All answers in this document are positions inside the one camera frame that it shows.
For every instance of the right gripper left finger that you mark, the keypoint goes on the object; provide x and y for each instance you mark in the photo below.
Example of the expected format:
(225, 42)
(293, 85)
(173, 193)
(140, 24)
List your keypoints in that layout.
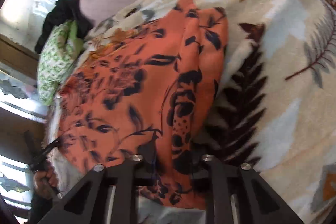
(107, 195)

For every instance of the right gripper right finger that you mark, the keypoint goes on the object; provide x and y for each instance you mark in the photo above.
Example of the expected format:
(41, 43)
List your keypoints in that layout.
(238, 194)

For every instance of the orange floral blouse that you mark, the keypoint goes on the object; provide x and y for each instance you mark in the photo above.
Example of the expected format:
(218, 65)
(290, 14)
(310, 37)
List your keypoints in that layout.
(148, 94)

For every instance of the person left hand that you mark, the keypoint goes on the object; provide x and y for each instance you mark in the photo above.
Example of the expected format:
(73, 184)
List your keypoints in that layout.
(46, 183)

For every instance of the stained glass wooden door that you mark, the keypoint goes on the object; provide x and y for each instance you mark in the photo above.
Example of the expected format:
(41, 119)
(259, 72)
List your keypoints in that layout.
(21, 111)

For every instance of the leaf print fleece blanket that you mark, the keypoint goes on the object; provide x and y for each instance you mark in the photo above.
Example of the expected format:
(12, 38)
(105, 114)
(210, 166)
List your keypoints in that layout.
(274, 108)

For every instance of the green white patterned pillow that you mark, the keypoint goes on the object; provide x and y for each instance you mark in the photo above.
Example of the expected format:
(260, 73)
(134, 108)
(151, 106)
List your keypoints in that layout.
(58, 54)

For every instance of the black garment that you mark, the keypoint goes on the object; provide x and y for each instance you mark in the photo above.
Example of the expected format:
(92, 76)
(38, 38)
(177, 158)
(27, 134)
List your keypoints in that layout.
(64, 10)

